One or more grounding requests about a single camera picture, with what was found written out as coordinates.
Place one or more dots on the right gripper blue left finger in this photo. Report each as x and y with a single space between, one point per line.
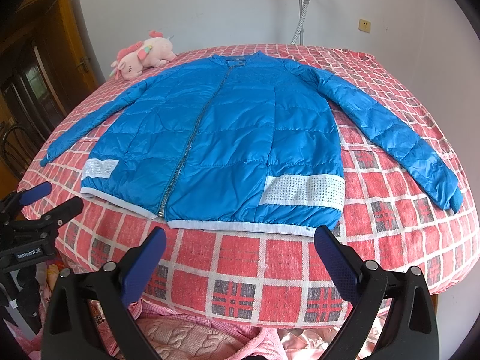
70 330

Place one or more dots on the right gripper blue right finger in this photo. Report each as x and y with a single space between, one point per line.
410 330

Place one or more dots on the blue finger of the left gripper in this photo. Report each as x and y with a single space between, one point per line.
62 213
34 194

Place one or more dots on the blue puffer jacket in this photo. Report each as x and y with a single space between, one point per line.
242 143

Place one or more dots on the black metal chair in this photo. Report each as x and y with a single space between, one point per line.
18 149

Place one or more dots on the pink quilted blanket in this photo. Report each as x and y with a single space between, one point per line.
182 336

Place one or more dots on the red plaid bed sheet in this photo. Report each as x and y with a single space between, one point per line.
277 280

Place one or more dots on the wooden door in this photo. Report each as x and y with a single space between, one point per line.
64 55

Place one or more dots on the pink unicorn plush toy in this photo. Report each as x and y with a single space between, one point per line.
154 52

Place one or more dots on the yellow wall socket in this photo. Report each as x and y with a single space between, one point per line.
364 26

